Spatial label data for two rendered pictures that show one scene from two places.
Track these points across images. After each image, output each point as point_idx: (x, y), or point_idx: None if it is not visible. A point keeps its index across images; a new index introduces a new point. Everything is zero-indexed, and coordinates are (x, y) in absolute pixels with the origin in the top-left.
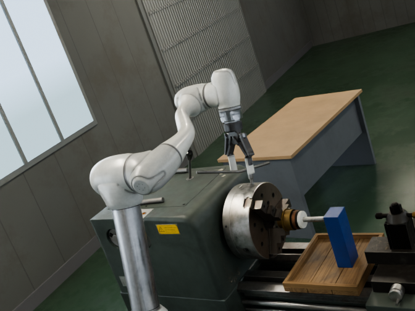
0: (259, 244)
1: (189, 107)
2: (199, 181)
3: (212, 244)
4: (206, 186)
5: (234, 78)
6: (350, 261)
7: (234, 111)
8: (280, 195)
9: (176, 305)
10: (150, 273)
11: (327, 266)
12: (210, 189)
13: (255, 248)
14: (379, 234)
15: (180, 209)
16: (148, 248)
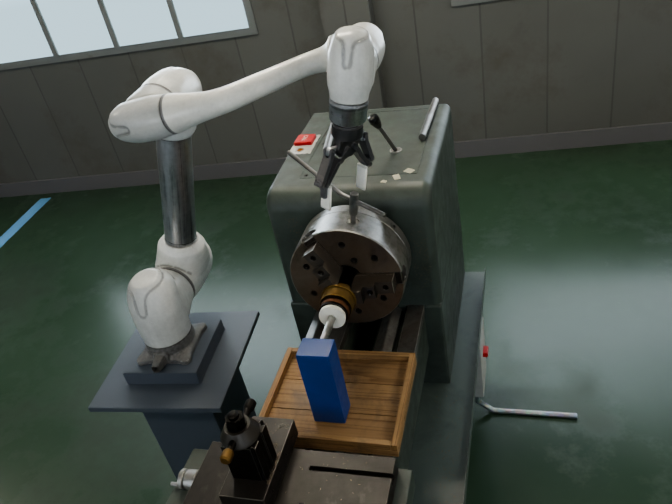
0: (306, 289)
1: (316, 60)
2: (377, 163)
3: (289, 242)
4: (355, 176)
5: (351, 58)
6: (312, 413)
7: (333, 110)
8: (394, 267)
9: None
10: (172, 212)
11: None
12: (339, 184)
13: (296, 289)
14: (392, 440)
15: (291, 177)
16: (178, 189)
